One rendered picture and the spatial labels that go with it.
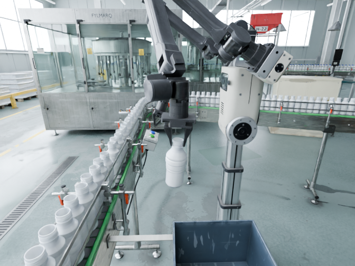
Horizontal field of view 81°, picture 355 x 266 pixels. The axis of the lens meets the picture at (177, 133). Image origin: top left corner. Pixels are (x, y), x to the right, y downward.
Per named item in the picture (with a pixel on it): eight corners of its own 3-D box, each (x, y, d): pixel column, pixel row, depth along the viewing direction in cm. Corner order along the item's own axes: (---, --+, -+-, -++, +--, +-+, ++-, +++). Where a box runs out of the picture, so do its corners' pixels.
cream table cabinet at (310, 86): (317, 129, 482) (330, 76, 442) (327, 138, 426) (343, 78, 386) (266, 125, 511) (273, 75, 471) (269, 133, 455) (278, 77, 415)
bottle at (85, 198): (75, 231, 69) (66, 188, 63) (88, 218, 74) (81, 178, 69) (89, 236, 67) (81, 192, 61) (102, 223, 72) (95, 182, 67)
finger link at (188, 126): (191, 151, 63) (193, 121, 60) (168, 150, 64) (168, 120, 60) (190, 141, 70) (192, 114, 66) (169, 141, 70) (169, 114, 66)
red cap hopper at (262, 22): (241, 105, 718) (250, 13, 624) (241, 102, 784) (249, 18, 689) (269, 107, 694) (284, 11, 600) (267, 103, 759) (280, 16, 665)
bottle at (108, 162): (112, 190, 90) (108, 155, 84) (99, 190, 90) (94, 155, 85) (117, 182, 96) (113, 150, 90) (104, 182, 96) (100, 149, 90)
